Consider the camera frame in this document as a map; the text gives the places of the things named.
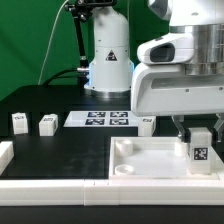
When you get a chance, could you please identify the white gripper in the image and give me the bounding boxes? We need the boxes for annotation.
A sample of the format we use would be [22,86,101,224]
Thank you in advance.
[131,63,224,142]

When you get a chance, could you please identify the white square tabletop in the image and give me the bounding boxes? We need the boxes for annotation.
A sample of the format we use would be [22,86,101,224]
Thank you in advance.
[109,137,224,180]

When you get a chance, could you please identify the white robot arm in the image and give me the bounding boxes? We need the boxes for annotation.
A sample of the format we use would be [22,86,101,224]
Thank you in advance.
[86,0,224,134]

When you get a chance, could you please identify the white AprilTag base sheet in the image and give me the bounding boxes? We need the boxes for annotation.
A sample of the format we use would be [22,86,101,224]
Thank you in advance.
[64,111,140,127]

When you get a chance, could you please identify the white U-shaped fence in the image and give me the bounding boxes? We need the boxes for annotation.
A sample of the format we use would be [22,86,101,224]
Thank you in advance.
[0,140,224,207]

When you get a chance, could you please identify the black cable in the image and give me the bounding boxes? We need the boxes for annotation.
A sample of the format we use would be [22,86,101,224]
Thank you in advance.
[43,69,89,87]

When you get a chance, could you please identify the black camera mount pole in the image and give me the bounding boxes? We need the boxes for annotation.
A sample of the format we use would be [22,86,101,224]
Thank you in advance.
[65,0,117,70]

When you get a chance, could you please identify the white cable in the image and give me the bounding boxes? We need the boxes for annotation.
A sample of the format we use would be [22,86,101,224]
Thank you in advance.
[37,0,69,86]

